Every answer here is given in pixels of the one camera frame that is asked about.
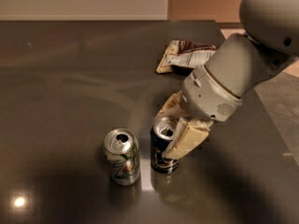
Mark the dark blue pepsi can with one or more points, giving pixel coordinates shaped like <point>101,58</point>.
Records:
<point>161,134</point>

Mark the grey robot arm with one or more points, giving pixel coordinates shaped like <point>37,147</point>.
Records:
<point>269,45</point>

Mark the white green 7up can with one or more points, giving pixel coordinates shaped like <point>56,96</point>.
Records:
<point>122,152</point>

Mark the brown white snack bag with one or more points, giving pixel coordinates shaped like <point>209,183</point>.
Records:
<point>185,54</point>

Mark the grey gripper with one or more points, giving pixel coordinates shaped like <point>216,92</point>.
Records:
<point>207,97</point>

